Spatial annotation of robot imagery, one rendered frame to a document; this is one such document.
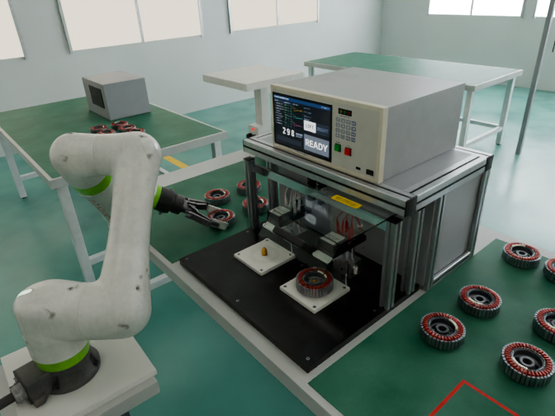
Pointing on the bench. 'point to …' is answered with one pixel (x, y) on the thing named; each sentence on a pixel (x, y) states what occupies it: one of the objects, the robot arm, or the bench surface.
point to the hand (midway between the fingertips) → (220, 218)
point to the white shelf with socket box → (250, 80)
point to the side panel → (455, 229)
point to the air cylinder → (348, 264)
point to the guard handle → (291, 238)
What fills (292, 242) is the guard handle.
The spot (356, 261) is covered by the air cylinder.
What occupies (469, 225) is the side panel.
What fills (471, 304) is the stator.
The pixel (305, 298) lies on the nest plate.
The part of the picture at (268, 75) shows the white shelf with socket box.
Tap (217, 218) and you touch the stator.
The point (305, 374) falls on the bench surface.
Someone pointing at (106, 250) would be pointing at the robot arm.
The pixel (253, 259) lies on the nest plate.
